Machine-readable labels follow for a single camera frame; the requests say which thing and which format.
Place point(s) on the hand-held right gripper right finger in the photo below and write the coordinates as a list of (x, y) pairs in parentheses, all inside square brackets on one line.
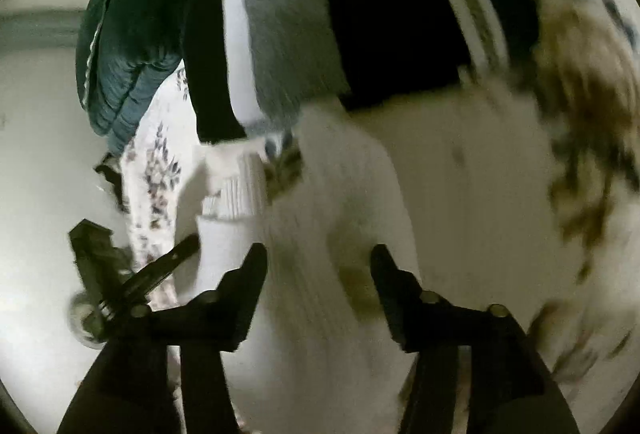
[(400, 309)]

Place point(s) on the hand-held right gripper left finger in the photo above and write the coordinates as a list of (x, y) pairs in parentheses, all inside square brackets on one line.
[(235, 309)]

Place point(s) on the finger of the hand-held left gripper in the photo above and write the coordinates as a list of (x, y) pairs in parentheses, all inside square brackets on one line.
[(160, 266)]

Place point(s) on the white knit sweater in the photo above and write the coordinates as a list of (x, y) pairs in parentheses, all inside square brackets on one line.
[(450, 194)]

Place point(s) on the dark green quilt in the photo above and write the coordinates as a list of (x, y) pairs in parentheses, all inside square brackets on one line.
[(130, 39)]

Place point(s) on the black grey striped folded sweater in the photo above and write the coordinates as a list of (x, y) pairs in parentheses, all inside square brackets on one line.
[(375, 14)]

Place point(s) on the floral bed blanket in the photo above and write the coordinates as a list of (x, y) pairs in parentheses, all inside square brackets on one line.
[(580, 64)]

